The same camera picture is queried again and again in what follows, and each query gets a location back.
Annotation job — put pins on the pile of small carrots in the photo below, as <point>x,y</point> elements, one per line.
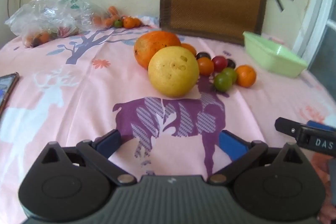
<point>106,18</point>

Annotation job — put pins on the clear plastic bag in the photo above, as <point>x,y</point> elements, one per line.
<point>41,21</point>

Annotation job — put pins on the white door frame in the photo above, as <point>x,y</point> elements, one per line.
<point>317,20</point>

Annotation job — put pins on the green lime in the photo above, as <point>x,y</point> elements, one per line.
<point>231,73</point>
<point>222,82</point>

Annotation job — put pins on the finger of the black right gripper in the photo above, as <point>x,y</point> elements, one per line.
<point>312,136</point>

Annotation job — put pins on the orange kumquat by wall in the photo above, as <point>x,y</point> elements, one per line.
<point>128,22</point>

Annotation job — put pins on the dark purple small fruit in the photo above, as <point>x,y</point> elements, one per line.
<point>231,64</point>

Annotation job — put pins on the dark purple cherry tomato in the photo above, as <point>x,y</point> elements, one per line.
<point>203,55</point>

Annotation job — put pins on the small orange tangerine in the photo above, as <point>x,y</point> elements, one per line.
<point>246,76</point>

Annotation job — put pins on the green lime back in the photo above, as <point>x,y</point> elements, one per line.
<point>231,73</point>

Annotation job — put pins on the large orange fruit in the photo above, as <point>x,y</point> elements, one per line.
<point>147,45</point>

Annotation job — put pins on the red cherry tomato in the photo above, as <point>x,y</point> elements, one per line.
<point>220,63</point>

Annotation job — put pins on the small orange tomato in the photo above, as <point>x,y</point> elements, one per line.
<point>206,66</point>

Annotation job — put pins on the small green fruit by wall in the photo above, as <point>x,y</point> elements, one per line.
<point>118,23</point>

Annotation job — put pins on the light green plastic basket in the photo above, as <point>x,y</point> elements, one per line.
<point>273,57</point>

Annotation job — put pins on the smartphone with brown case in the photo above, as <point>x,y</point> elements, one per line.
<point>8,83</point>

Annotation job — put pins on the green lime front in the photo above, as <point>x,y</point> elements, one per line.
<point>222,82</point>

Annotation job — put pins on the large yellow citrus fruit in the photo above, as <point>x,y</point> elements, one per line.
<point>173,71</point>

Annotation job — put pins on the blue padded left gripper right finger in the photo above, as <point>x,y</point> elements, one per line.
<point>232,145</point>

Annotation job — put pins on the small orange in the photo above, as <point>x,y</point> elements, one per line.
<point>190,48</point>

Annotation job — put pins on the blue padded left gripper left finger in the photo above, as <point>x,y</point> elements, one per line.
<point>108,144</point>

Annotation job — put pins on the pink patterned tablecloth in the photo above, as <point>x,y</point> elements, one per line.
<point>84,86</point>

